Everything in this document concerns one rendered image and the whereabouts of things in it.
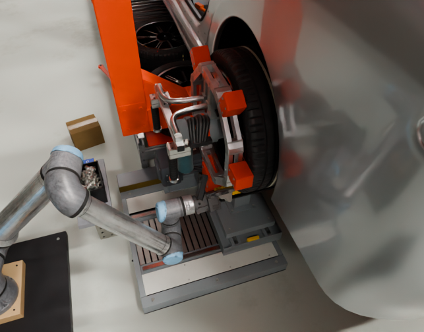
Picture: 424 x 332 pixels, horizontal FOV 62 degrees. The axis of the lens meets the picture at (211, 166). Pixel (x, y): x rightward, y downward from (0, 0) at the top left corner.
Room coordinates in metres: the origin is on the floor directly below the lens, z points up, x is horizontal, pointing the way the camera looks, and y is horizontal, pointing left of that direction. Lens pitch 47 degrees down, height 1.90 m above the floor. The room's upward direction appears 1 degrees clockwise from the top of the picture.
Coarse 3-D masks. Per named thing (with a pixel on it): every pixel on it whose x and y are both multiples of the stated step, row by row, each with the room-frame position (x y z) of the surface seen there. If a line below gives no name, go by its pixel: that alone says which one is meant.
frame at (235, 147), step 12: (204, 72) 1.26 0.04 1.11; (216, 72) 1.25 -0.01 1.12; (192, 84) 1.44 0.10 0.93; (216, 84) 1.16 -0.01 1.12; (216, 96) 1.11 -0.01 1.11; (228, 132) 1.01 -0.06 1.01; (240, 132) 1.02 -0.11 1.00; (228, 144) 0.98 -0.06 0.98; (240, 144) 0.99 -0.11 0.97; (204, 156) 1.26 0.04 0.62; (228, 156) 0.97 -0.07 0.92; (240, 156) 0.98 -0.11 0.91; (216, 168) 1.21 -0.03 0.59; (216, 180) 1.08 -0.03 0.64; (228, 180) 0.97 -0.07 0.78
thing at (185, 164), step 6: (192, 150) 1.29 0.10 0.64; (186, 156) 1.26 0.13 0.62; (192, 156) 1.29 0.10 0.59; (180, 162) 1.27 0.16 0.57; (186, 162) 1.26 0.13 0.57; (192, 162) 1.29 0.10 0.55; (180, 168) 1.27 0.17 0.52; (186, 168) 1.26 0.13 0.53; (192, 168) 1.28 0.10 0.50; (198, 168) 1.30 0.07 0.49
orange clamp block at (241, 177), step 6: (240, 162) 0.97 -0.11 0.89; (246, 162) 0.97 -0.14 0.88; (228, 168) 0.96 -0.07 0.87; (234, 168) 0.94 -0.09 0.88; (240, 168) 0.94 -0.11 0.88; (246, 168) 0.94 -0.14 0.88; (228, 174) 0.95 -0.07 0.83; (234, 174) 0.91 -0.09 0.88; (240, 174) 0.91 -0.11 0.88; (246, 174) 0.91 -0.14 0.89; (252, 174) 0.91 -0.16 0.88; (234, 180) 0.89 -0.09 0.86; (240, 180) 0.88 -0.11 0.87; (246, 180) 0.89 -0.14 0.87; (252, 180) 0.90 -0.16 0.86; (234, 186) 0.89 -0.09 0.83; (240, 186) 0.88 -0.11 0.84; (246, 186) 0.89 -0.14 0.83
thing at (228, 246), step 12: (204, 192) 1.40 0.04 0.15; (216, 216) 1.22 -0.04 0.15; (216, 228) 1.12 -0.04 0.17; (264, 228) 1.13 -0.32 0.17; (276, 228) 1.15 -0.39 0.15; (228, 240) 1.06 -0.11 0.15; (240, 240) 1.04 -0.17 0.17; (252, 240) 1.04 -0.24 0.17; (264, 240) 1.07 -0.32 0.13; (228, 252) 1.00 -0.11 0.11
